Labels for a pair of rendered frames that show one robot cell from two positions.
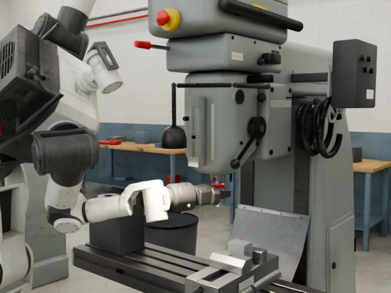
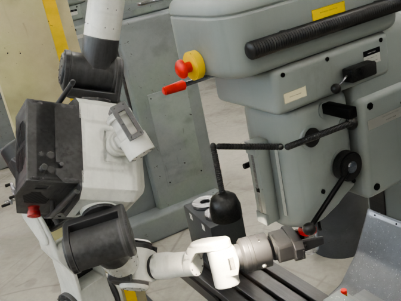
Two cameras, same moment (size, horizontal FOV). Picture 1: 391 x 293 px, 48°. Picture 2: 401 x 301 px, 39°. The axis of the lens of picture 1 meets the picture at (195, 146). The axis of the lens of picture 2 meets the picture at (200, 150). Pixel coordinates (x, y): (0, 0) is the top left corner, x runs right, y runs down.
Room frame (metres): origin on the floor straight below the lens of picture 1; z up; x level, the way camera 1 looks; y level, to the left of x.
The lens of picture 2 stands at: (0.15, -0.38, 2.01)
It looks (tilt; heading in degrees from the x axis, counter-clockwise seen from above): 21 degrees down; 24
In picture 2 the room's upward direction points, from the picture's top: 12 degrees counter-clockwise
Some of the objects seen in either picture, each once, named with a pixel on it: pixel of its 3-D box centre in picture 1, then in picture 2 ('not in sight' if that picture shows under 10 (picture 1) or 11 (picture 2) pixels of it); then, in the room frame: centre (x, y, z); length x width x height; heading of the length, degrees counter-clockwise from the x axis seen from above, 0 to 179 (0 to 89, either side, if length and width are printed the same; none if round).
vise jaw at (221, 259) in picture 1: (230, 261); not in sight; (1.30, -0.11, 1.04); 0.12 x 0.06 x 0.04; 51
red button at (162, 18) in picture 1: (163, 18); (184, 68); (1.20, 0.08, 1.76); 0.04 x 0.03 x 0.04; 51
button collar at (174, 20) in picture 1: (169, 19); (194, 65); (1.22, 0.07, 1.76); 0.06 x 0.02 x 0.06; 51
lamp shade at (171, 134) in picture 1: (174, 136); (224, 204); (1.22, 0.06, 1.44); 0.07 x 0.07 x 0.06
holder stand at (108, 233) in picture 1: (116, 221); (216, 232); (1.73, 0.32, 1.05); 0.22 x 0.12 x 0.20; 45
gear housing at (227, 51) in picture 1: (226, 57); (299, 67); (1.43, -0.10, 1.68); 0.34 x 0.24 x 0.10; 141
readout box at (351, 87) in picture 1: (356, 75); not in sight; (1.43, -0.52, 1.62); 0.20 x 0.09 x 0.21; 141
